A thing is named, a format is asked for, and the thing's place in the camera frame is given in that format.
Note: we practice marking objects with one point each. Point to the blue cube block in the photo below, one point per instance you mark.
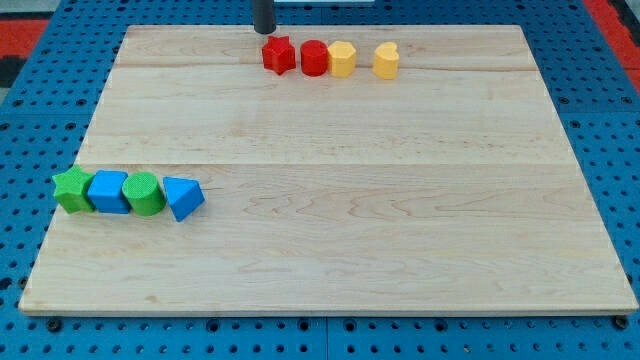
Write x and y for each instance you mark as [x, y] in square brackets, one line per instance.
[105, 192]

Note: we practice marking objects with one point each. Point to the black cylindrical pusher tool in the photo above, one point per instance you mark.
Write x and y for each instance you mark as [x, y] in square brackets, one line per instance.
[263, 16]

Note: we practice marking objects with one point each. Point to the blue triangle block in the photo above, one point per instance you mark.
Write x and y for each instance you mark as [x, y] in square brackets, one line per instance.
[183, 195]

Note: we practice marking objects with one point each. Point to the yellow hexagon block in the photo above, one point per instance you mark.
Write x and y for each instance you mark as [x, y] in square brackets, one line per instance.
[341, 59]

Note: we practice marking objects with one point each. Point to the red cylinder block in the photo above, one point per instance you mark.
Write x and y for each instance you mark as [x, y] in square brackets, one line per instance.
[314, 58]

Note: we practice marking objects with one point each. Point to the green cylinder block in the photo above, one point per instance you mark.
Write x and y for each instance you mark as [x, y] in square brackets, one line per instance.
[144, 194]

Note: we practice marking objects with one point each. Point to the red star block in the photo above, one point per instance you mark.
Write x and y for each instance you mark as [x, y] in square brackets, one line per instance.
[279, 55]

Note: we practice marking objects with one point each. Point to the light wooden board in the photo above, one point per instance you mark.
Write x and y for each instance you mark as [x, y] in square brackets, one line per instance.
[451, 190]

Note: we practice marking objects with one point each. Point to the yellow heart block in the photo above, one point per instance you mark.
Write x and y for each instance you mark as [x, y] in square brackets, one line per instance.
[386, 61]

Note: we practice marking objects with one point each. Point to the green star block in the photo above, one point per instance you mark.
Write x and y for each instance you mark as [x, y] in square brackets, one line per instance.
[71, 190]

